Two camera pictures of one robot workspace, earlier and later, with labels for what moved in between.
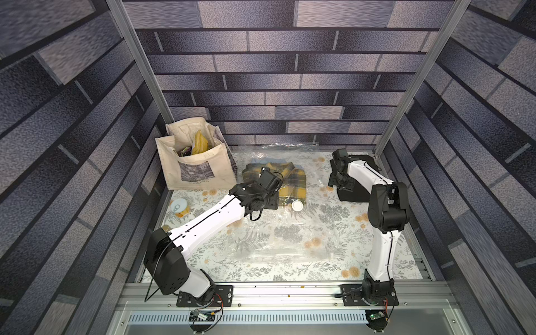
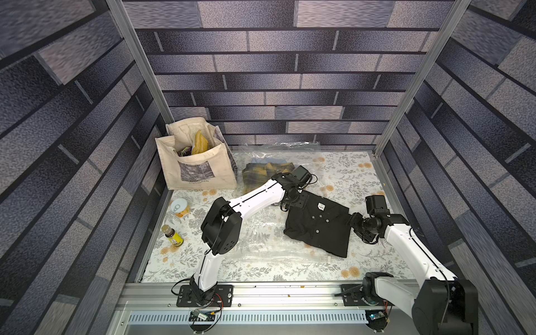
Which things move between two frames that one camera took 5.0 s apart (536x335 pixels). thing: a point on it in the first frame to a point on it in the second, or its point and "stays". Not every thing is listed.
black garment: [359, 194] to [320, 224]
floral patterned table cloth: [328, 239] stays
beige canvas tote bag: [195, 156] stays
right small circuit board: [377, 322] stays
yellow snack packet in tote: [201, 145] stays
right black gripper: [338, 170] to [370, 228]
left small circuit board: [197, 315] stays
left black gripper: [274, 204] to [286, 200]
